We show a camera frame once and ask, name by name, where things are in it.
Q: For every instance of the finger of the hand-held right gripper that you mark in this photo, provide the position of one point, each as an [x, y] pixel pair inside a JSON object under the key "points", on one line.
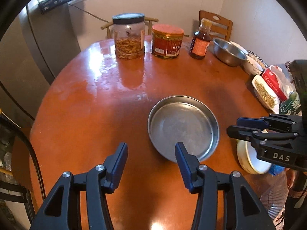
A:
{"points": [[239, 133], [249, 122]]}

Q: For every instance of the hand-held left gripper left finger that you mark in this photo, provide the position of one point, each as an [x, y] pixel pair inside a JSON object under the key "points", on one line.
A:
{"points": [[120, 163]]}

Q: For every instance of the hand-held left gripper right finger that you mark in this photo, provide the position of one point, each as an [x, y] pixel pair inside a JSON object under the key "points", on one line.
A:
{"points": [[183, 165]]}

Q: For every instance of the round steel plate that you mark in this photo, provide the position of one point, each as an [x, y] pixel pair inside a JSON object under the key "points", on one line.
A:
{"points": [[182, 124]]}

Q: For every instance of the person's right hand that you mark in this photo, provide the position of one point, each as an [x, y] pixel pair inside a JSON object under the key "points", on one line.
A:
{"points": [[291, 178]]}

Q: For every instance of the white rectangular plate with food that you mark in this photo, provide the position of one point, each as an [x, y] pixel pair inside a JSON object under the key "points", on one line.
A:
{"points": [[263, 93]]}

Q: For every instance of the patterned clothing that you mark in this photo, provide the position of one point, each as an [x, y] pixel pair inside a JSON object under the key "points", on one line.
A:
{"points": [[275, 196]]}

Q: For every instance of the white ceramic bowl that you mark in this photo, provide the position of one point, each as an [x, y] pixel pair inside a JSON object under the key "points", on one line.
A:
{"points": [[253, 67]]}

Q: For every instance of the blue patterned plate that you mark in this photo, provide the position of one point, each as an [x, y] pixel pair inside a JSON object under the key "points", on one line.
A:
{"points": [[260, 58]]}

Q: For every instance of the steel bowl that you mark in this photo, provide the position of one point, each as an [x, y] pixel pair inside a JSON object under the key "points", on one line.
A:
{"points": [[227, 51]]}

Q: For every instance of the black curved tube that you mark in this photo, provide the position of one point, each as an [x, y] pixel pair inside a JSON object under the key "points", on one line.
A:
{"points": [[31, 148]]}

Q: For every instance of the brown sauce bottle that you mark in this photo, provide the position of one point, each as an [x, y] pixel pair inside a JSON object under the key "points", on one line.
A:
{"points": [[199, 45]]}

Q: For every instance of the red round tin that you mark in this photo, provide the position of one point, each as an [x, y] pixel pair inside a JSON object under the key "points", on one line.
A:
{"points": [[166, 40]]}

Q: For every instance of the glass jar with black lid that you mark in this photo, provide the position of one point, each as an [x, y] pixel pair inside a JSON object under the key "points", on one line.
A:
{"points": [[128, 43]]}

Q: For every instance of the grey refrigerator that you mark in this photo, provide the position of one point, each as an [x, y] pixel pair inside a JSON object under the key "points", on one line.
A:
{"points": [[36, 52]]}

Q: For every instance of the wooden curved-back chair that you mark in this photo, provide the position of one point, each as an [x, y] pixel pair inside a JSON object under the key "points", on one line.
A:
{"points": [[152, 20]]}

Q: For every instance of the black box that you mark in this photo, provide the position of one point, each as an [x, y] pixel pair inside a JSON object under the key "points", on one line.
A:
{"points": [[50, 3]]}

